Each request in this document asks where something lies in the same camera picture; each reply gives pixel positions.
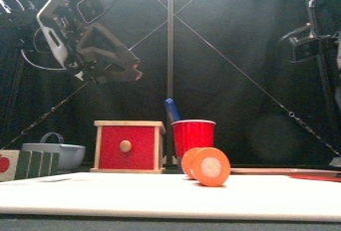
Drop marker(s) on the orange toy carrot slice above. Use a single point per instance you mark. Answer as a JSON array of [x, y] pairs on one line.
[[189, 163], [212, 167]]

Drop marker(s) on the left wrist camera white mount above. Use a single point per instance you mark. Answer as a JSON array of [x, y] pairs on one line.
[[54, 32]]

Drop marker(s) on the green striped apple block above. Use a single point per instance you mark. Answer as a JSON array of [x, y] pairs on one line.
[[27, 164]]

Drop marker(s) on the white cutting board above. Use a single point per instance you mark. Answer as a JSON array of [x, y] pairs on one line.
[[169, 195]]

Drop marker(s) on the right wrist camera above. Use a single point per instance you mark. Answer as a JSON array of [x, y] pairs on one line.
[[302, 44]]

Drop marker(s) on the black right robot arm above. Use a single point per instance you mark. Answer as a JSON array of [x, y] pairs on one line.
[[328, 42]]

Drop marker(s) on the flat red mat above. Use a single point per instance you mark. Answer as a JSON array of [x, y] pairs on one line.
[[318, 177]]

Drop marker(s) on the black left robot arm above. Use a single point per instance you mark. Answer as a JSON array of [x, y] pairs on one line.
[[14, 26]]

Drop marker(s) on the vertical metal frame pole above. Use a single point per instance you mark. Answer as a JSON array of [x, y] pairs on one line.
[[171, 42]]

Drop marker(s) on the red plastic cup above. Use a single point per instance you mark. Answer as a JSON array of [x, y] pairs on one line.
[[192, 138]]

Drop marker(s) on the flat wooden tray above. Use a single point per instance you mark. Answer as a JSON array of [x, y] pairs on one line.
[[284, 171]]

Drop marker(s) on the red wooden drawer box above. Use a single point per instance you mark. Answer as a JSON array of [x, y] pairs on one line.
[[129, 147]]

